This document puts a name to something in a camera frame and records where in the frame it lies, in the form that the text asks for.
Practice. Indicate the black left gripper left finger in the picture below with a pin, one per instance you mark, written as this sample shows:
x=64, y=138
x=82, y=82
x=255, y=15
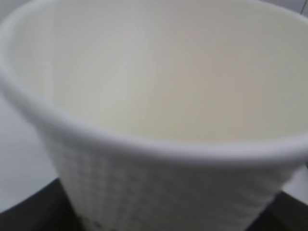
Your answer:
x=46, y=210

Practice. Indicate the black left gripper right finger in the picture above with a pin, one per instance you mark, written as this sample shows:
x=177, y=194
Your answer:
x=284, y=214

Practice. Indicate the white paper cup green logo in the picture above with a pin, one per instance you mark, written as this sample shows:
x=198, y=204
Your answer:
x=162, y=115

